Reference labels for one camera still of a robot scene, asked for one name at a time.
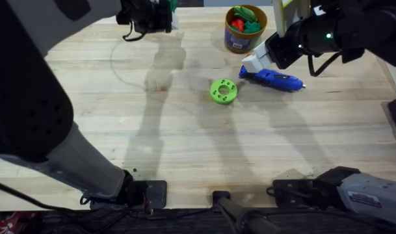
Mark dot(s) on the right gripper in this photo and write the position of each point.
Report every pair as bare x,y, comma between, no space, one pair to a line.
301,39

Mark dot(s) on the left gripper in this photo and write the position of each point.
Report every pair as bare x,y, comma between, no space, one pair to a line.
145,14

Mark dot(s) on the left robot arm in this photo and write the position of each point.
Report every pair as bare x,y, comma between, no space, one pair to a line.
25,97

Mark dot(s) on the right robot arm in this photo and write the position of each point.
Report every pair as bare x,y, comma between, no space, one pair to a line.
373,195

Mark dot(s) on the blue electric screwdriver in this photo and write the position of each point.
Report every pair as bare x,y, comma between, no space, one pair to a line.
275,79

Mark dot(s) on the black mounting plate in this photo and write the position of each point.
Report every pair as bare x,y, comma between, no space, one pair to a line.
290,193
153,193

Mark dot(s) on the green toy board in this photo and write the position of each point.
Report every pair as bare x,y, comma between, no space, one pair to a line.
173,5

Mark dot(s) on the brown tub with toy vegetables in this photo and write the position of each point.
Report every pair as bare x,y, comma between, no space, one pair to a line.
244,29

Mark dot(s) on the green disc with holes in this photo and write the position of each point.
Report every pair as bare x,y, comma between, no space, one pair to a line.
223,91

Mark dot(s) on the pale upright wrist plate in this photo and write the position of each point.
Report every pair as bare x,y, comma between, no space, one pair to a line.
290,14

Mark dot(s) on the red printed packet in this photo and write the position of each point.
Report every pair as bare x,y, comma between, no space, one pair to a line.
9,222

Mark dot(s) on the black camera pole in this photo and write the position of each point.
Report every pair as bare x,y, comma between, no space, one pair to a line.
236,211

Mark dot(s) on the black rail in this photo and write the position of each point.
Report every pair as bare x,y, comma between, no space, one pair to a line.
171,222

